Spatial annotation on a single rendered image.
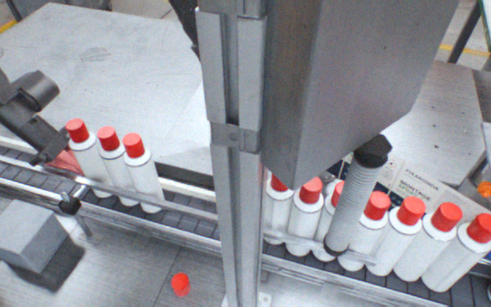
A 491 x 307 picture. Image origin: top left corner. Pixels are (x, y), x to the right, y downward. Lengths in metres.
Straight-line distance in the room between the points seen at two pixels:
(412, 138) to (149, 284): 0.72
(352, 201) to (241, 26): 0.25
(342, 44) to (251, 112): 0.09
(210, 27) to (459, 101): 1.02
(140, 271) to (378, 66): 0.64
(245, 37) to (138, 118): 0.87
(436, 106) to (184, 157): 0.72
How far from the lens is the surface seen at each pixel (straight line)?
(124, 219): 0.81
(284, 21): 0.22
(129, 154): 0.67
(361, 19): 0.23
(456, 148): 1.03
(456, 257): 0.67
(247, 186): 0.34
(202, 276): 0.76
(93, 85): 1.27
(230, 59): 0.26
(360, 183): 0.38
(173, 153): 0.90
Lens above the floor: 1.53
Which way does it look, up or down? 48 degrees down
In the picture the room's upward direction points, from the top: straight up
